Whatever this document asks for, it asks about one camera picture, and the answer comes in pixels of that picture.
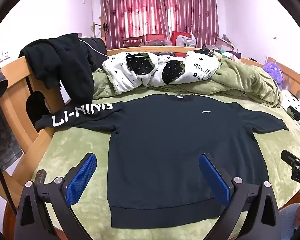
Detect wooden coat rack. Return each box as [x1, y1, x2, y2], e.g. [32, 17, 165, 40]
[91, 14, 108, 45]

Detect green plush bed sheet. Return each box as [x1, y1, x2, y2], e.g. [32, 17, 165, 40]
[36, 92, 300, 240]

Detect grey camouflage garment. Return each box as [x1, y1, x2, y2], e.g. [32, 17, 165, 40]
[0, 55, 23, 182]

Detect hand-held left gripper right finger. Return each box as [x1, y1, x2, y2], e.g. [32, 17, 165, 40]
[199, 154, 282, 240]

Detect white flower print pillow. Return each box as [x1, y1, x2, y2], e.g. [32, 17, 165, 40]
[281, 89, 300, 138]

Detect red striped curtain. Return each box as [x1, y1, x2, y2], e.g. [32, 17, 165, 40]
[99, 0, 219, 50]

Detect black remote control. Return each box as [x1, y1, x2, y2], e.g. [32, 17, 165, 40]
[35, 169, 47, 188]

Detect green plush quilt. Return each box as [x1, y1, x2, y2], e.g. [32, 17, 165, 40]
[91, 60, 283, 108]

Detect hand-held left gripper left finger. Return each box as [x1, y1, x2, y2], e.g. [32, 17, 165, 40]
[14, 152, 98, 240]

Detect black cable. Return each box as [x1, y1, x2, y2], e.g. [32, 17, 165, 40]
[0, 140, 17, 215]

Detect patchwork cloth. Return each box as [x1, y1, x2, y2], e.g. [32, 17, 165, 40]
[214, 50, 242, 61]

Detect black jacket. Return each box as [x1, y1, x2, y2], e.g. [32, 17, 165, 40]
[19, 33, 108, 105]

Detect dark navy sweatshirt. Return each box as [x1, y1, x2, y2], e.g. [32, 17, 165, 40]
[35, 93, 290, 229]

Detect thin white cable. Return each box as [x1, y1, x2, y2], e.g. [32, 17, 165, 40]
[79, 39, 165, 61]

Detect white strawberry print quilt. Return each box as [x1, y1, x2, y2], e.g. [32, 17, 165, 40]
[102, 47, 220, 95]

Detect wooden chair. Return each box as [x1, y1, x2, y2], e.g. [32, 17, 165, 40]
[122, 35, 144, 47]

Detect white plastic bag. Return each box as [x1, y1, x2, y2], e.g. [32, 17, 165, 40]
[175, 32, 197, 47]

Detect light blue fluffy cloth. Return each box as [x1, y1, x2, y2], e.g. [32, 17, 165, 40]
[280, 202, 300, 240]

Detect wooden bed frame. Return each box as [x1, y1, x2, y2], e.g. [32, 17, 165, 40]
[0, 45, 300, 240]

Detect red box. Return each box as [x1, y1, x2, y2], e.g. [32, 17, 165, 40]
[171, 31, 190, 47]

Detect purple plush toy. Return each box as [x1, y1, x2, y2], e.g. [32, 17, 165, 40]
[262, 56, 283, 90]

